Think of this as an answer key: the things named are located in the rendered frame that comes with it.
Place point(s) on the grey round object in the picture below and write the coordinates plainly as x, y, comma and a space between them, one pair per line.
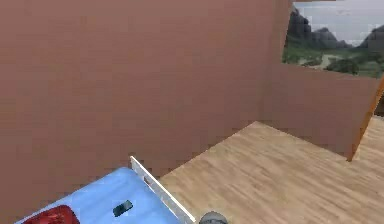
213, 218

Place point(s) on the black cell phone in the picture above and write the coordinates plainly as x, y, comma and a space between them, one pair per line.
122, 208

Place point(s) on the window with mountain view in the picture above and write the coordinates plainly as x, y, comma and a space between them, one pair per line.
333, 36

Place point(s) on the red pillow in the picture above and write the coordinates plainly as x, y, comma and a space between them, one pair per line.
55, 216

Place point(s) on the orange wooden room door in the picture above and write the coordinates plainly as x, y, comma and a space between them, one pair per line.
365, 120

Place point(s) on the blue bed with white frame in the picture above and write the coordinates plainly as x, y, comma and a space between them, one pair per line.
100, 196

